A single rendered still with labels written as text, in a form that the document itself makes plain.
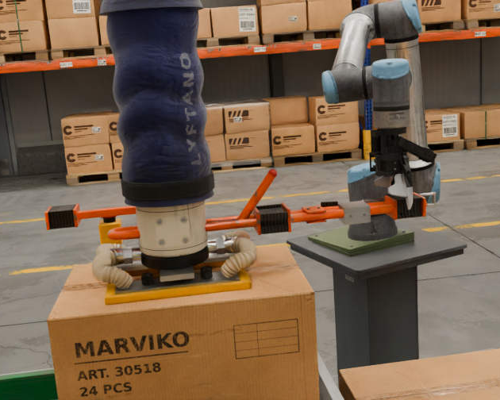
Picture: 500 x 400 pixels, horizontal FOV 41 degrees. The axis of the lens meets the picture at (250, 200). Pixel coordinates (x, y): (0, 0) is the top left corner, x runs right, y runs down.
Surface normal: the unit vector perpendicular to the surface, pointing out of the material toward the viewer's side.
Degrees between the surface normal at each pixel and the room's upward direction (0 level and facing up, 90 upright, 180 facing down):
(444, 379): 0
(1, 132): 90
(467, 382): 0
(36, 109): 90
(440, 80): 90
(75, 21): 87
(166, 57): 77
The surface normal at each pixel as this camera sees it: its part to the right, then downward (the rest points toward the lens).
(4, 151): 0.11, 0.21
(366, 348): -0.89, 0.16
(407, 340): 0.44, 0.16
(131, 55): -0.52, -0.03
